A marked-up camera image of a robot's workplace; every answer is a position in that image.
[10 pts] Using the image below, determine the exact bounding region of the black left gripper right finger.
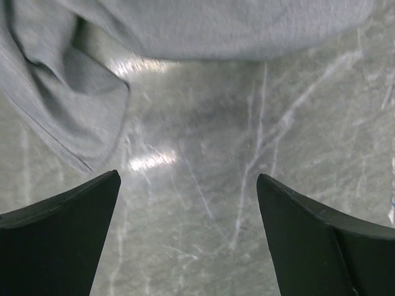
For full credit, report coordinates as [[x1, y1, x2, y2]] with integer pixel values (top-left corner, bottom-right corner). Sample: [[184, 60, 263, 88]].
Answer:
[[257, 174, 394, 296]]

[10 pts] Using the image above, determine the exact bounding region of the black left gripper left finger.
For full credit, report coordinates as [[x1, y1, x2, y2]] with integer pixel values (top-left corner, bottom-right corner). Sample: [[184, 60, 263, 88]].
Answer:
[[1, 170, 120, 295]]

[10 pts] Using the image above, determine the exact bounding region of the grey cloth napkin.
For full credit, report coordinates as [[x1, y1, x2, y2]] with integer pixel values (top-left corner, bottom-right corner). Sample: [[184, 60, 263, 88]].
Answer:
[[1, 1, 375, 171]]

